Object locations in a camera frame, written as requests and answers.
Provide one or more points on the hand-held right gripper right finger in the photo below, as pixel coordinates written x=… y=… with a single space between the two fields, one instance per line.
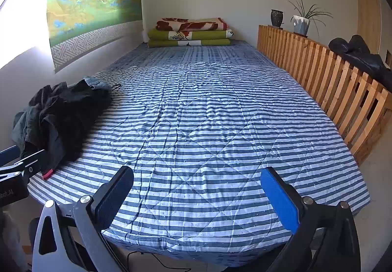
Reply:
x=281 y=198

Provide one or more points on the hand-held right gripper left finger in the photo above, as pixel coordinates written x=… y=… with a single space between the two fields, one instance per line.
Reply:
x=115 y=195

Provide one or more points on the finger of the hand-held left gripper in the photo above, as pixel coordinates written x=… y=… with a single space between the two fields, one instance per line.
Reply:
x=30 y=165
x=8 y=155

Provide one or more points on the black garment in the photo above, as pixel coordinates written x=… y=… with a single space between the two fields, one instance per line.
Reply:
x=76 y=119

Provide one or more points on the grey checked pants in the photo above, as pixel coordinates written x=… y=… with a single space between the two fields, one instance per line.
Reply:
x=98 y=83

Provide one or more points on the red clothing tag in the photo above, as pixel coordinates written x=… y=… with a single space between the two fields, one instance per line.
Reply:
x=48 y=174

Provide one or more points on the dark grey-green garment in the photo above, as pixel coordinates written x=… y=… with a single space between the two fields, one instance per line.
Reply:
x=26 y=125

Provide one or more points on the blue striped quilted bedspread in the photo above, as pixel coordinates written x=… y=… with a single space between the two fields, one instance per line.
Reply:
x=214 y=122

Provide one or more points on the black leather jacket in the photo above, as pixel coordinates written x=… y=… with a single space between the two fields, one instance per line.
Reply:
x=361 y=54

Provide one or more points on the potted plant in white pot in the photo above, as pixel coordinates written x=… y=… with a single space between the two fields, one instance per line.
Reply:
x=301 y=24

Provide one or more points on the dark ceramic vase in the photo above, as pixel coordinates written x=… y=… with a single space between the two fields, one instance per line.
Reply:
x=276 y=18

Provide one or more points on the red floral folded blanket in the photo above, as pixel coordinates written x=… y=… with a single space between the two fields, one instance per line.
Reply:
x=193 y=24

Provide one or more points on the wooden door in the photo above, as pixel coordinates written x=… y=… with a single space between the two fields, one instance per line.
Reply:
x=369 y=21

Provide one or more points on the wooden slatted bed rail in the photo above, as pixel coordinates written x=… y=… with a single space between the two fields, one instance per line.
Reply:
x=321 y=70

